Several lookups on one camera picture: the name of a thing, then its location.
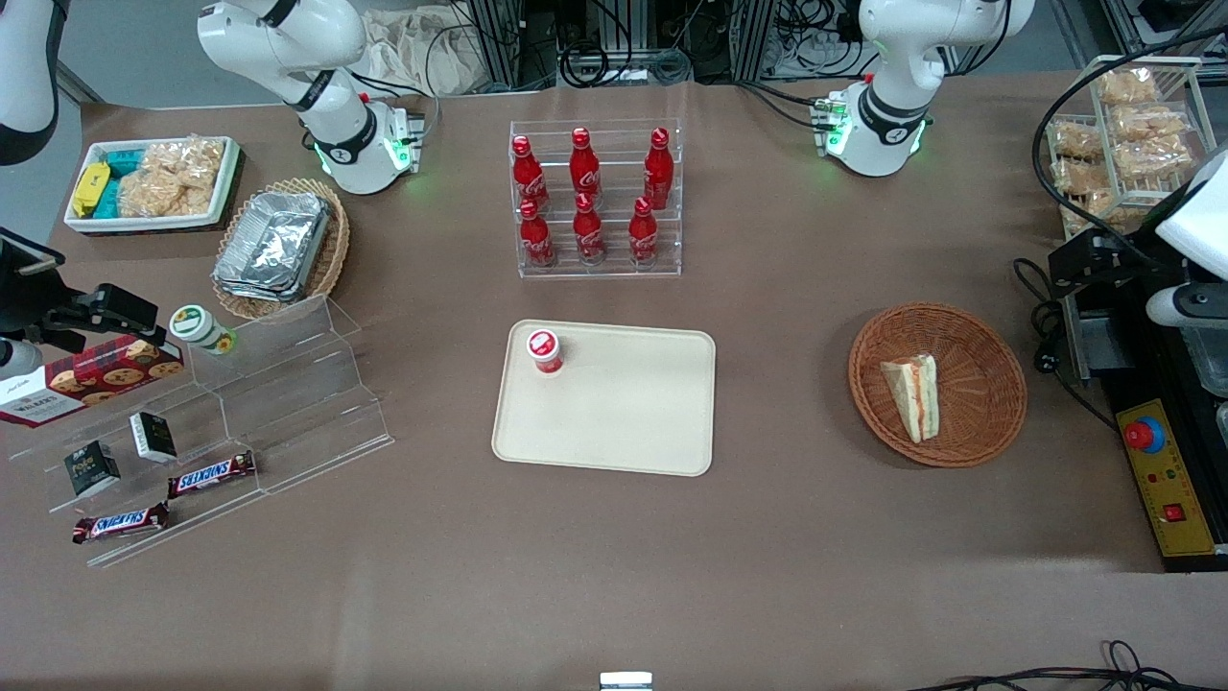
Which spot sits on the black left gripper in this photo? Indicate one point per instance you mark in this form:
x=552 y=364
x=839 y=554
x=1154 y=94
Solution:
x=1140 y=266

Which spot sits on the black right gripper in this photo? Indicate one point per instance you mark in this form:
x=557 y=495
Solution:
x=29 y=305

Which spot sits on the triangular sandwich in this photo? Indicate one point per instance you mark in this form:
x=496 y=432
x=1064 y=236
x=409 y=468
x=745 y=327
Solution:
x=916 y=398

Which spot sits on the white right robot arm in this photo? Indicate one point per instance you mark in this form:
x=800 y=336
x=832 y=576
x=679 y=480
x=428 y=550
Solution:
x=288 y=38

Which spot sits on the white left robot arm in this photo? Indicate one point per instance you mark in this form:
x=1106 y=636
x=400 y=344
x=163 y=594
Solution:
x=902 y=58

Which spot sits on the round brown wicker basket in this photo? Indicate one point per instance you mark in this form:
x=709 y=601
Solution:
x=979 y=384

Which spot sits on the oval light wicker basket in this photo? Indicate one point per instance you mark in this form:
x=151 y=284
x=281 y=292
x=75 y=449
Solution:
x=331 y=264

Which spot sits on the beige plastic tray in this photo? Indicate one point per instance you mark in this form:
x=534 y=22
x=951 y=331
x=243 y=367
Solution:
x=614 y=413

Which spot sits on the bagged fried snack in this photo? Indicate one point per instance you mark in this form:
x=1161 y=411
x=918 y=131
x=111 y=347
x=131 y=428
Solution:
x=1151 y=158
x=1079 y=177
x=1127 y=86
x=1076 y=140
x=1149 y=122
x=1094 y=206

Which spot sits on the red tartan cookie box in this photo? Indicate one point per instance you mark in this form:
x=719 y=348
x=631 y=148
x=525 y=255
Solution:
x=96 y=376

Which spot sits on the green-lid white cup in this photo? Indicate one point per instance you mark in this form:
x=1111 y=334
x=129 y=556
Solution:
x=197 y=326

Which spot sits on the white rectangular snack bin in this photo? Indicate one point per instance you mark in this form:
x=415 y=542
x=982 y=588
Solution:
x=144 y=224

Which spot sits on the teal snack packet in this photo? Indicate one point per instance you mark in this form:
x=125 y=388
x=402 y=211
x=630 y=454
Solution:
x=125 y=161
x=107 y=200

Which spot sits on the small black box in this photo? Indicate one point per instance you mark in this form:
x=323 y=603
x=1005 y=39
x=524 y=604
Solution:
x=91 y=468
x=153 y=437

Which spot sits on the yellow snack packet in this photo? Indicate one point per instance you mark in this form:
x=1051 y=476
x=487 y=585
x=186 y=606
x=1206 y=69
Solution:
x=91 y=187

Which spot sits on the black countertop appliance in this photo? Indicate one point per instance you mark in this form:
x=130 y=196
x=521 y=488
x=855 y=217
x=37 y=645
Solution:
x=1132 y=384

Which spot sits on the clear bag of crackers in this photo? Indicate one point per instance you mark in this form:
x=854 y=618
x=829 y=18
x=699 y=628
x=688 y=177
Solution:
x=173 y=178

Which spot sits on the stacked foil containers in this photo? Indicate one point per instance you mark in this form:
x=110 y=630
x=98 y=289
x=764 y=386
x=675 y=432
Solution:
x=273 y=245

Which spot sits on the steel appliance pan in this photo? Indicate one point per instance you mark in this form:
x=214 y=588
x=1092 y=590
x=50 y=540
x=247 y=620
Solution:
x=1209 y=360

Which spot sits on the brown chocolate bar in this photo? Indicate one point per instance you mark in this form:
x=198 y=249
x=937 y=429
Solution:
x=120 y=523
x=211 y=475

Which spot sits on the clear acrylic stepped display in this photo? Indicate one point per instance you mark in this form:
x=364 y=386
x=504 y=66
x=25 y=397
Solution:
x=288 y=403

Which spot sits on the yellow emergency stop control box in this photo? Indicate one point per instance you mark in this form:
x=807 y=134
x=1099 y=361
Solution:
x=1175 y=489

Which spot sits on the beige crumpled cloth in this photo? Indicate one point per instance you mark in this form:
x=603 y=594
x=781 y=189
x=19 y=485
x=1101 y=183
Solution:
x=413 y=48

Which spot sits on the red cola bottle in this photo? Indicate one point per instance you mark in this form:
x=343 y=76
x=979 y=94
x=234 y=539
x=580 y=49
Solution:
x=528 y=178
x=535 y=240
x=643 y=235
x=658 y=173
x=588 y=235
x=584 y=165

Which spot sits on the red-lid drink cup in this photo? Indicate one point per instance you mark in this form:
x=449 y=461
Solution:
x=544 y=347

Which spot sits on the clear acrylic bottle rack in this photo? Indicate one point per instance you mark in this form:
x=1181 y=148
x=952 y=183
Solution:
x=614 y=264

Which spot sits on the small white block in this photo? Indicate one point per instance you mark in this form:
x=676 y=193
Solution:
x=625 y=681

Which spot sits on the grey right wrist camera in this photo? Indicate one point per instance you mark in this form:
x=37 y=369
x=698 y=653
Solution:
x=19 y=357

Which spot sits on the aluminium frame post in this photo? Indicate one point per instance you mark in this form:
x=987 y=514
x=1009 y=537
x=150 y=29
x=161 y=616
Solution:
x=753 y=38
x=499 y=38

